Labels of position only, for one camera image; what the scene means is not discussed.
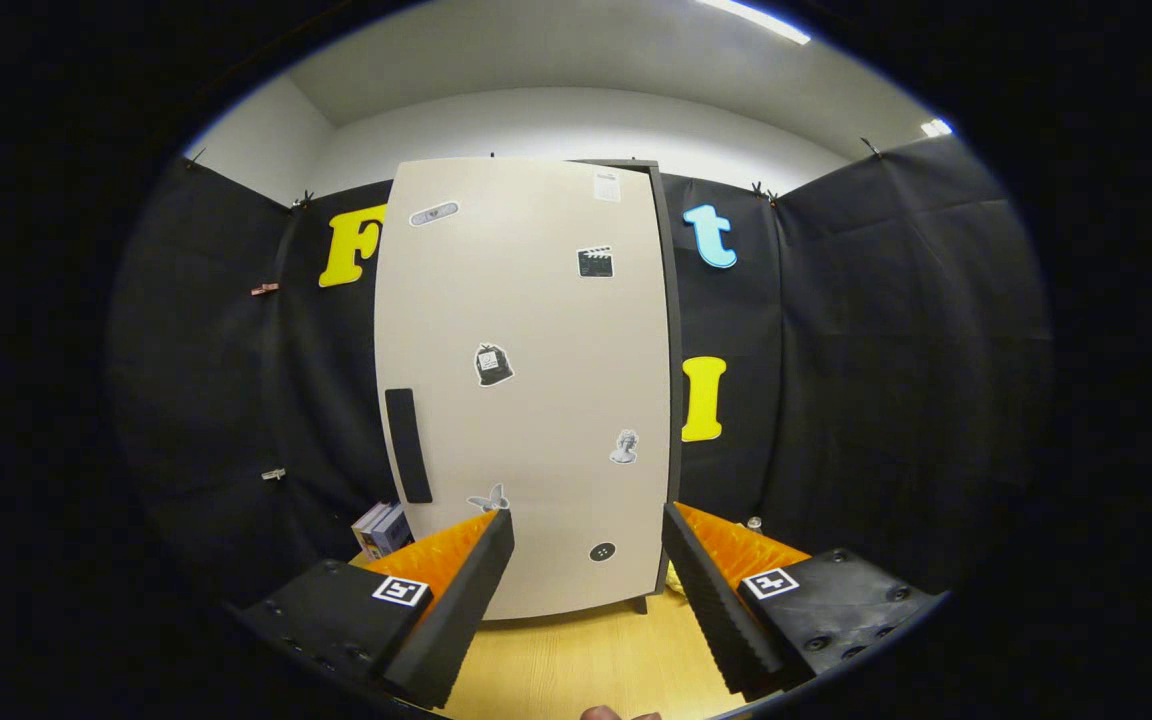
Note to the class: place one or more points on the small ceiling light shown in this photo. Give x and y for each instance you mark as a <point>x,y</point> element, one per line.
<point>937,128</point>

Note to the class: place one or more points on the white book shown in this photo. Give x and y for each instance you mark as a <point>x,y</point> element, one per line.
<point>366,525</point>

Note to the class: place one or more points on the long ceiling light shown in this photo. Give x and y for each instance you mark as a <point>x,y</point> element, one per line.
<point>756,20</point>

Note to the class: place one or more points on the black backdrop cloth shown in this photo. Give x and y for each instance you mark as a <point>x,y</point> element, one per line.
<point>886,400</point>

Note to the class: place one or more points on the black cloth clip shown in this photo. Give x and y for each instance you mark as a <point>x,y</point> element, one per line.
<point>871,148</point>
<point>764,193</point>
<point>196,158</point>
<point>302,200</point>

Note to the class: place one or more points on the dark grey shoe cabinet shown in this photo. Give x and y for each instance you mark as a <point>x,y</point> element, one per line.
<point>677,400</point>

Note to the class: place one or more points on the beige shoe cabinet door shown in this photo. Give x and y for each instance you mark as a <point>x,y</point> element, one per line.
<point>536,300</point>

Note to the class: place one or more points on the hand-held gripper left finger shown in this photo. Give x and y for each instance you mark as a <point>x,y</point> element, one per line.
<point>458,620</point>

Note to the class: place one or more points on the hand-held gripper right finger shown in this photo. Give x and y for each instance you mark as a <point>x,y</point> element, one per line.
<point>716,620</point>

